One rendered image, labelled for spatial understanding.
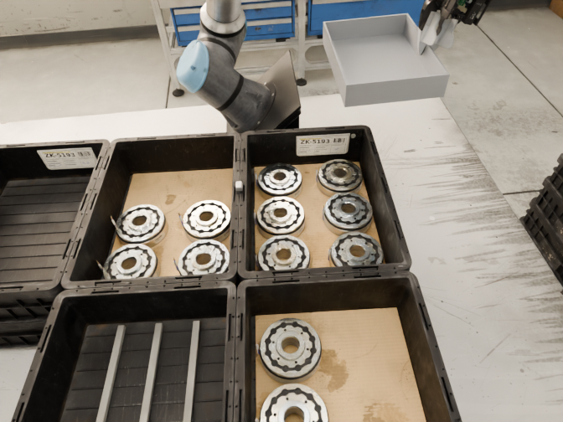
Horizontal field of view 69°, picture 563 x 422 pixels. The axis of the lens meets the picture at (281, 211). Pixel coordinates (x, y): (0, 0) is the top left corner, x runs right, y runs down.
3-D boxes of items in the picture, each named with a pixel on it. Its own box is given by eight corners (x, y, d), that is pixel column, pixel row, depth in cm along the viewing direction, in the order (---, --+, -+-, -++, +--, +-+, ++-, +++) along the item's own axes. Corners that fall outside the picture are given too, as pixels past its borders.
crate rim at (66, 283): (115, 146, 96) (111, 137, 94) (241, 139, 96) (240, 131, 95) (63, 296, 70) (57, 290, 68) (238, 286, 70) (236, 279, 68)
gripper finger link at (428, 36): (416, 63, 84) (441, 18, 78) (406, 48, 88) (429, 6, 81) (429, 65, 85) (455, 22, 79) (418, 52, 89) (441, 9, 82)
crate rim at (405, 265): (242, 139, 96) (240, 131, 95) (368, 132, 97) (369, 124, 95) (238, 286, 70) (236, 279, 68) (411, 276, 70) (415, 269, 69)
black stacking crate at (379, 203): (246, 169, 103) (241, 133, 95) (363, 162, 104) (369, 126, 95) (245, 311, 77) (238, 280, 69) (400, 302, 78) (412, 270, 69)
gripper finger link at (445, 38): (433, 66, 85) (456, 22, 79) (421, 52, 89) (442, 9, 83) (446, 68, 86) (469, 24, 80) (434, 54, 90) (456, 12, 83)
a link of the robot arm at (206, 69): (207, 114, 113) (164, 84, 105) (220, 77, 118) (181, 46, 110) (232, 100, 104) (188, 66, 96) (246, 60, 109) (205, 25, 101)
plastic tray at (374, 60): (322, 42, 99) (322, 22, 95) (404, 33, 99) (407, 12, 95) (344, 107, 81) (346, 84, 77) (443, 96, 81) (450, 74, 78)
